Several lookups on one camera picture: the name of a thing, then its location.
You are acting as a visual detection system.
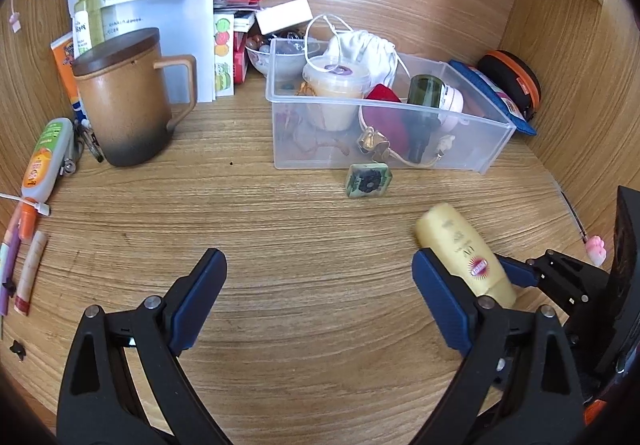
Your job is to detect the purple pen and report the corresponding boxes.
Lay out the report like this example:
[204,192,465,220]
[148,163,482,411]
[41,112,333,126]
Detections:
[0,205,23,316]

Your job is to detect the green square flower tile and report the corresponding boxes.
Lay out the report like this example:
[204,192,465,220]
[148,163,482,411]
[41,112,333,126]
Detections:
[345,163,393,200]

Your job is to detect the black case with orange zip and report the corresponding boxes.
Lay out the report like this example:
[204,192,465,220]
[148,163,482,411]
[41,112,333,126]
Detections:
[476,50,542,120]

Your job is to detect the blue patchwork zip pouch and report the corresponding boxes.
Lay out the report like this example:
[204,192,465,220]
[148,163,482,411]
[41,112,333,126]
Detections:
[447,60,538,136]

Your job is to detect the clear plastic bin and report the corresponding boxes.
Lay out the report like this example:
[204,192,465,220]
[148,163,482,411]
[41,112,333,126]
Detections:
[265,37,517,176]

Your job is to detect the pen with pink paw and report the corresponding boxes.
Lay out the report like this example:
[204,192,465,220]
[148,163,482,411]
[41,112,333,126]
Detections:
[560,191,607,268]

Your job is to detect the dark wooden mug lid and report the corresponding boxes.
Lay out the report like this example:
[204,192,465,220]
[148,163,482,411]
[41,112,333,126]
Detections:
[72,27,162,76]

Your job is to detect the orange and white tube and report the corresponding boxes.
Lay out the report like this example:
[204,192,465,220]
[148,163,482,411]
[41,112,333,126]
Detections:
[50,35,88,120]

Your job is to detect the dark green glass bottle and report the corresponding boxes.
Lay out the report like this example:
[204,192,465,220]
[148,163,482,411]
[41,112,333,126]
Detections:
[404,74,446,163]

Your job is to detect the white cardboard box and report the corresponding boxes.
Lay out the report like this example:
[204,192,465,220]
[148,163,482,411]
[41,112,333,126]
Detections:
[255,0,313,34]

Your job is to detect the green spray bottle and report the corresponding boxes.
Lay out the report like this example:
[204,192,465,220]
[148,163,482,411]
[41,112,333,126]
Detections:
[72,0,106,50]

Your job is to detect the white cable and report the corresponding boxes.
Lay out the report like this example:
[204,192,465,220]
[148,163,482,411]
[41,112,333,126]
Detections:
[0,192,52,216]

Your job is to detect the stack of booklets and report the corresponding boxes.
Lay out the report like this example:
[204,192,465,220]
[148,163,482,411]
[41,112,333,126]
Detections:
[210,0,271,86]

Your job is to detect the red and gold drawstring bag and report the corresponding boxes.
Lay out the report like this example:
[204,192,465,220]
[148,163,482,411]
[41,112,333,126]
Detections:
[357,83,416,166]

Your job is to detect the yellow lotion bottle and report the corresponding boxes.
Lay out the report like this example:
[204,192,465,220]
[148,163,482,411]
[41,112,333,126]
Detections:
[414,203,517,310]

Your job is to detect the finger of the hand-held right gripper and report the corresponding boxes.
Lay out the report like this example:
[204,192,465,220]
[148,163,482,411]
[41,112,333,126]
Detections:
[495,250,608,322]

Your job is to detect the brown ceramic mug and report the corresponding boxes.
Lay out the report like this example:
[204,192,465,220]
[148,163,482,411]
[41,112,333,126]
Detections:
[75,55,197,168]

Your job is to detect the metal clip bundle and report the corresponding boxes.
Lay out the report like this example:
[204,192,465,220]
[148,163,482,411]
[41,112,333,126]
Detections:
[60,120,105,176]

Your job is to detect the lidded beige plastic cup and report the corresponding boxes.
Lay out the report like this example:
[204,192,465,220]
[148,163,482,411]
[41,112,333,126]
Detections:
[301,56,372,130]

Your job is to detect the wooden desktop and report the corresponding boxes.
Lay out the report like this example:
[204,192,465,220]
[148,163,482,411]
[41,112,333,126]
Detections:
[0,70,621,445]

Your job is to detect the white round jar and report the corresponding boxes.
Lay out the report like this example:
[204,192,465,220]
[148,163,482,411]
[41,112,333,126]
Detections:
[440,84,471,133]

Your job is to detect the fruit sticker sheet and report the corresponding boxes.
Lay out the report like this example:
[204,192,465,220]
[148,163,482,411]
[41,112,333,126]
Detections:
[213,14,235,98]

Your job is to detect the white face mask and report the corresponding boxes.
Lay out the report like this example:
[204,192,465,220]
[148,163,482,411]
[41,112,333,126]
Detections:
[305,15,401,86]

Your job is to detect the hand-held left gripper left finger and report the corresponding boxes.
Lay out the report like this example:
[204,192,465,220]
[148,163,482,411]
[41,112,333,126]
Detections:
[57,248,231,445]

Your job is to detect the orange marker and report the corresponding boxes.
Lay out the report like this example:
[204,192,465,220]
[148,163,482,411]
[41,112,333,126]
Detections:
[18,202,40,242]

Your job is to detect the green and white glue tube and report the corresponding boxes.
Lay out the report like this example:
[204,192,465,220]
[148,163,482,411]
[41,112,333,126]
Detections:
[21,117,75,202]

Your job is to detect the patterned ceramic bowl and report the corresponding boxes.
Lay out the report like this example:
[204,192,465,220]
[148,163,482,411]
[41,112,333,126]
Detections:
[245,29,321,78]

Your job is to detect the pink lip balm stick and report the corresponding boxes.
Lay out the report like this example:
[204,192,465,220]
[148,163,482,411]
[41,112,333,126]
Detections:
[14,231,48,316]

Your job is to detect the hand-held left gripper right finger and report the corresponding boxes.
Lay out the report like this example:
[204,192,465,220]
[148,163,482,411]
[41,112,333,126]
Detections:
[410,248,585,445]

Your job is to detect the white printed papers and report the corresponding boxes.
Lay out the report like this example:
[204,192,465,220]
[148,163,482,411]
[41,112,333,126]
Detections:
[67,0,216,103]

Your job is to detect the small white charm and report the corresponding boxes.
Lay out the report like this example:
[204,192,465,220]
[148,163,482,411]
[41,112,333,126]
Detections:
[434,135,457,162]

